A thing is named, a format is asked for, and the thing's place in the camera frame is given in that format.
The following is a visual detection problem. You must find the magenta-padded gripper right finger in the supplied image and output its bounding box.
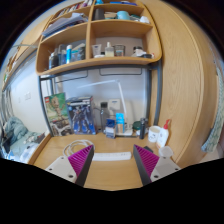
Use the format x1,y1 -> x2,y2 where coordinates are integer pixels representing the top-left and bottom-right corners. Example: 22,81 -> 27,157
133,143 -> 182,187

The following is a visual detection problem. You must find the small dark blue box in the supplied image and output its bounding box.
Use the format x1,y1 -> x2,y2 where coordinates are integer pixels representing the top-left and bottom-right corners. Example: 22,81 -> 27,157
105,118 -> 117,139

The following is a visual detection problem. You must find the white labelled box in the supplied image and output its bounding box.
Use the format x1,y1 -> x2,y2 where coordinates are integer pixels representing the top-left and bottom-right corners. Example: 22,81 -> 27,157
107,98 -> 122,116

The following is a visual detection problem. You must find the white power strip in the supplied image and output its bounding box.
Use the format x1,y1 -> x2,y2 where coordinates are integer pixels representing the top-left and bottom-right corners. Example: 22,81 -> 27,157
91,151 -> 133,162

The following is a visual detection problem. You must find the dark green round container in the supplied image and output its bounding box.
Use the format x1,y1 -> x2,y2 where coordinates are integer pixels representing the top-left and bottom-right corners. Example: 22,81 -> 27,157
132,120 -> 142,131

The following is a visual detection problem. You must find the green toy set box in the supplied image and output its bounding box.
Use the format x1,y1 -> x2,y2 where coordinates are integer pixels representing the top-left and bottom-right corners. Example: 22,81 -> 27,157
43,92 -> 73,137

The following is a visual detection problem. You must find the white desk lamp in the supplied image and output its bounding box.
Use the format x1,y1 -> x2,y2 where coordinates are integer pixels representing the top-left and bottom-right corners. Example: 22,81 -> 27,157
78,78 -> 134,137

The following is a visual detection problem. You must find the blue robot model box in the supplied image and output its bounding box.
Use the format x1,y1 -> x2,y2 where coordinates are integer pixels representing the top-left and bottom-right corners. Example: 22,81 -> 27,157
65,95 -> 97,136

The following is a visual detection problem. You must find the white bottle with red cap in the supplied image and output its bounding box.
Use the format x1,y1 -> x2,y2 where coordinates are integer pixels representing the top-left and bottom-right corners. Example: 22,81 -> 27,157
155,118 -> 172,149

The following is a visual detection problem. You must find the clear bottle with black cap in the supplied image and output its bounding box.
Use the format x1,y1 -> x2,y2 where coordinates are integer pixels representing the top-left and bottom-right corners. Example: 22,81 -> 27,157
98,106 -> 108,133

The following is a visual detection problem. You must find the grey metal desk frame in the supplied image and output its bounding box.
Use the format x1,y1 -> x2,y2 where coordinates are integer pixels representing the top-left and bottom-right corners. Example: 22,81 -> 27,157
37,63 -> 163,136

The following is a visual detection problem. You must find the light blue carton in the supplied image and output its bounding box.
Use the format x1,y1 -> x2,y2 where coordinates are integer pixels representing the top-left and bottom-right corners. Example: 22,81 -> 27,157
115,112 -> 126,134

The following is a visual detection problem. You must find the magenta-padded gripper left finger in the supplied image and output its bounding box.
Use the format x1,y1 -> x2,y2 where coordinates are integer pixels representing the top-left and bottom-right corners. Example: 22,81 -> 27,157
44,143 -> 95,188

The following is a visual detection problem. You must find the bed with bedding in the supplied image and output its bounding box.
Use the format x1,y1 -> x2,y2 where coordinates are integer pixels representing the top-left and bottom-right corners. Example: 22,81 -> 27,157
0,116 -> 46,164

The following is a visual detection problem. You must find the white printed mug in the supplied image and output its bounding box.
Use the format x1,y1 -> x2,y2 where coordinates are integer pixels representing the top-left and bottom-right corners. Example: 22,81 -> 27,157
147,125 -> 162,144

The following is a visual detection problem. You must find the wooden shelf unit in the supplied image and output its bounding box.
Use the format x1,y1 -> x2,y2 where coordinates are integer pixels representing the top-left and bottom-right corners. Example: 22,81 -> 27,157
34,0 -> 163,77

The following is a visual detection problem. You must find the black electric shaver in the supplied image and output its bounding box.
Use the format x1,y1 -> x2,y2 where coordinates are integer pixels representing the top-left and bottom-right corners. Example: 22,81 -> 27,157
138,117 -> 149,140

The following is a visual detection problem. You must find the white coiled cable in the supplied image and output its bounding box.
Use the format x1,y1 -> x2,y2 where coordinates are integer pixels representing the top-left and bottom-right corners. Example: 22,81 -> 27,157
62,139 -> 95,158

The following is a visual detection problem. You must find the wooden overhead bunk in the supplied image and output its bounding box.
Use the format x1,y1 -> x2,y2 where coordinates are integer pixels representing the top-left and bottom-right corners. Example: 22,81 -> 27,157
1,31 -> 46,92

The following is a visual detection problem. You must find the patterned hanging cloth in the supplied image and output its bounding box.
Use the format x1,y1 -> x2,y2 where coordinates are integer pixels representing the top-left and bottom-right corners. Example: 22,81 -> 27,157
200,109 -> 224,154

